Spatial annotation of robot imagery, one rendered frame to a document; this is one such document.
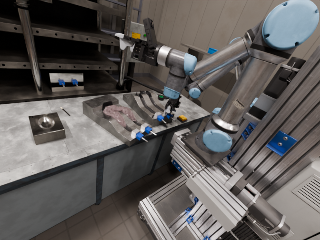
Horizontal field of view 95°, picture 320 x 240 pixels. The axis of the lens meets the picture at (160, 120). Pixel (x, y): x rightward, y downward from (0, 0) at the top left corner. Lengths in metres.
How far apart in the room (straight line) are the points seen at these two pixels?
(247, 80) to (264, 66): 0.06
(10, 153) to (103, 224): 0.94
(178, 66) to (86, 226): 1.47
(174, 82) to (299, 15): 0.39
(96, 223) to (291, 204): 1.40
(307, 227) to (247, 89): 0.68
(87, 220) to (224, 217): 1.20
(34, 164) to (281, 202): 1.23
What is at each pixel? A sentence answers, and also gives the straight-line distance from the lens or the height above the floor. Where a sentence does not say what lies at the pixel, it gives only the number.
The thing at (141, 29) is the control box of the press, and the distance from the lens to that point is 1.90.
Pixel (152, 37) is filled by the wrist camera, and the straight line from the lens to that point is 0.68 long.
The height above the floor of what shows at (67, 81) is 0.88.
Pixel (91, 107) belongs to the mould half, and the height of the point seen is 0.91.
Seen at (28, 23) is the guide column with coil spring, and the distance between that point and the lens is 1.48.
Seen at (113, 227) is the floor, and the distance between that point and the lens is 1.64.
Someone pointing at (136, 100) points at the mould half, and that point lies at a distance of 1.37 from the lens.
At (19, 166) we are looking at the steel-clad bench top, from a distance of 1.02.
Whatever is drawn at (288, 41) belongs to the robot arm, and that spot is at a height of 1.59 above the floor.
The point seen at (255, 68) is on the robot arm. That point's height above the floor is 1.50.
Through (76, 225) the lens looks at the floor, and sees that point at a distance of 1.67.
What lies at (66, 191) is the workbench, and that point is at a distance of 1.28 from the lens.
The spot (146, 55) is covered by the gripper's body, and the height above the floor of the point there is 1.42.
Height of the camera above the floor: 1.55
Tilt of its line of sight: 33 degrees down
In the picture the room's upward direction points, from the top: 17 degrees clockwise
